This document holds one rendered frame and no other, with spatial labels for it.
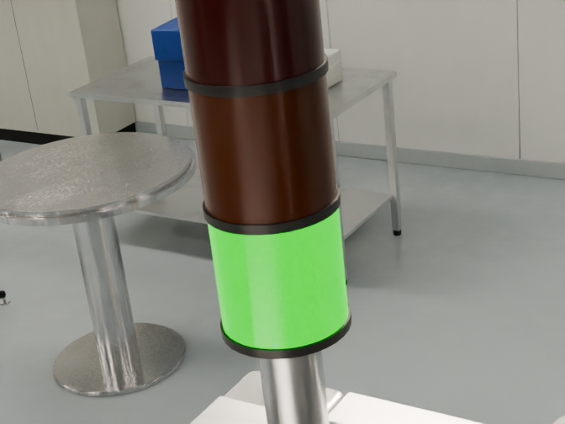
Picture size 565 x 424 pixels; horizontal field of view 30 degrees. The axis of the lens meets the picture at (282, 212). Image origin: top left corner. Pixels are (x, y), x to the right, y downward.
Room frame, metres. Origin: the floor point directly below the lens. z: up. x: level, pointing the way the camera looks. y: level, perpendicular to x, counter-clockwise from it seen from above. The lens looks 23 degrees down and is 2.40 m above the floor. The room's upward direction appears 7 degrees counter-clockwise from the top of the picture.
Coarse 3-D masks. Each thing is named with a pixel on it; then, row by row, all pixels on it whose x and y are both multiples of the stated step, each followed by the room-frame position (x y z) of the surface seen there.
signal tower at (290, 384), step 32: (224, 96) 0.34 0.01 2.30; (224, 224) 0.34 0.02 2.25; (288, 224) 0.33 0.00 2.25; (256, 352) 0.34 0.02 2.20; (288, 352) 0.33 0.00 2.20; (320, 352) 0.36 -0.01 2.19; (288, 384) 0.35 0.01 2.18; (320, 384) 0.35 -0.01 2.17; (288, 416) 0.35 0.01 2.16; (320, 416) 0.35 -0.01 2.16
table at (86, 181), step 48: (48, 144) 4.53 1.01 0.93; (96, 144) 4.45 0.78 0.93; (144, 144) 4.37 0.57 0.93; (0, 192) 3.98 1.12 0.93; (48, 192) 3.92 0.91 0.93; (96, 192) 3.86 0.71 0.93; (144, 192) 3.80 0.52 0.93; (96, 240) 4.06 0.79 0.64; (96, 288) 4.06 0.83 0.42; (96, 336) 4.10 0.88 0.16; (144, 336) 4.30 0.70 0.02; (96, 384) 3.92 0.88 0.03; (144, 384) 3.88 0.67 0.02
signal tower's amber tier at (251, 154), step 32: (192, 96) 0.35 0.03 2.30; (256, 96) 0.33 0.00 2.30; (288, 96) 0.34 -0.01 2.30; (320, 96) 0.35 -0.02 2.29; (224, 128) 0.34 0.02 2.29; (256, 128) 0.33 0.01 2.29; (288, 128) 0.34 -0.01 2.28; (320, 128) 0.34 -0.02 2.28; (224, 160) 0.34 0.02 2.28; (256, 160) 0.33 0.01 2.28; (288, 160) 0.34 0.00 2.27; (320, 160) 0.34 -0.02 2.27; (224, 192) 0.34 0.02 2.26; (256, 192) 0.33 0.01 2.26; (288, 192) 0.33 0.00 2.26; (320, 192) 0.34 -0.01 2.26; (256, 224) 0.33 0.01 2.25
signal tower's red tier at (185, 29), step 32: (192, 0) 0.34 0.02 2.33; (224, 0) 0.33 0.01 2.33; (256, 0) 0.33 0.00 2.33; (288, 0) 0.34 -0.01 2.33; (192, 32) 0.34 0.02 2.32; (224, 32) 0.34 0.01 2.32; (256, 32) 0.33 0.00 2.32; (288, 32) 0.34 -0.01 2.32; (320, 32) 0.35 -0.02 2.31; (192, 64) 0.35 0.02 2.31; (224, 64) 0.34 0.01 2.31; (256, 64) 0.33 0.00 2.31; (288, 64) 0.34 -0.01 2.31; (320, 64) 0.35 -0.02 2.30
